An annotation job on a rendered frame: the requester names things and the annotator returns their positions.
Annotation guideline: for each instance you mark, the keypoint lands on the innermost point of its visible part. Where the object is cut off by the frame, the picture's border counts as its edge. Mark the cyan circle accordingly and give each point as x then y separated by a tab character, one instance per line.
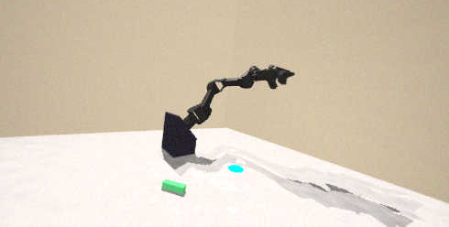
235	168

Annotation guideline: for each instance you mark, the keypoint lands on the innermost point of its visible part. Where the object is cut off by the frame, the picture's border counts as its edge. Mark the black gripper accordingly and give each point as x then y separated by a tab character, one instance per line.
277	73

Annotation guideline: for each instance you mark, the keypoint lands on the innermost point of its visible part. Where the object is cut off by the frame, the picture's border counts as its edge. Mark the green rectangular post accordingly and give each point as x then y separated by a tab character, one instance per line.
174	186

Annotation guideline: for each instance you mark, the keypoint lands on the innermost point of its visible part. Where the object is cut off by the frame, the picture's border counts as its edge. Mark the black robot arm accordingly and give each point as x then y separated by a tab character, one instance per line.
203	109

